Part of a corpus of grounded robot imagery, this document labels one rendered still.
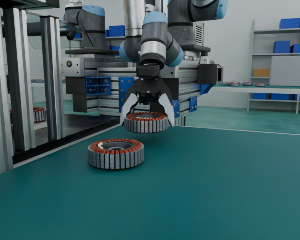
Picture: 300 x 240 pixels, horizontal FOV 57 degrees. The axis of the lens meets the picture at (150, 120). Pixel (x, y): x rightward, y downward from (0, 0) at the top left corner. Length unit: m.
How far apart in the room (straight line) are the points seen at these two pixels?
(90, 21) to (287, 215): 1.32
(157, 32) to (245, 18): 6.55
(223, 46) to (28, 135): 6.85
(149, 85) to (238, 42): 6.58
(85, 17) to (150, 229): 1.32
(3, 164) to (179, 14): 0.95
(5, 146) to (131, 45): 0.56
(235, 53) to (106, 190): 6.92
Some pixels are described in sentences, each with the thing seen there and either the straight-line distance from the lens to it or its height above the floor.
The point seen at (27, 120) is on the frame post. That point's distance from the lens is 0.63.
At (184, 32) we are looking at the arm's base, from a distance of 1.26.
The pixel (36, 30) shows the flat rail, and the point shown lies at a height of 1.02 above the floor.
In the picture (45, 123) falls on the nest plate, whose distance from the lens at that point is 0.86.
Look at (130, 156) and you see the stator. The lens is 0.52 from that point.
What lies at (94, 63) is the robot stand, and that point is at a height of 0.97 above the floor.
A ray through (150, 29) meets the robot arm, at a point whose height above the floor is 1.05.
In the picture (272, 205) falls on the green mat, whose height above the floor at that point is 0.75.
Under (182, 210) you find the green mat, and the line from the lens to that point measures 0.39.
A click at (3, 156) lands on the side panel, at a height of 0.78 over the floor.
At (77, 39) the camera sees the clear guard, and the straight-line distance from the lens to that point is 0.94.
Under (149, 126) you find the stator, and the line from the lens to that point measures 0.66.
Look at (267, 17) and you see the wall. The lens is 7.33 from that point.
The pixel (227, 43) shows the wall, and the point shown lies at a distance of 7.30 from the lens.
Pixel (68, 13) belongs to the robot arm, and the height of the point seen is 1.23.
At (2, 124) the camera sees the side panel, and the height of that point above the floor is 0.84.
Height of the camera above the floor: 0.93
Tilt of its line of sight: 10 degrees down
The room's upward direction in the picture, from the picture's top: straight up
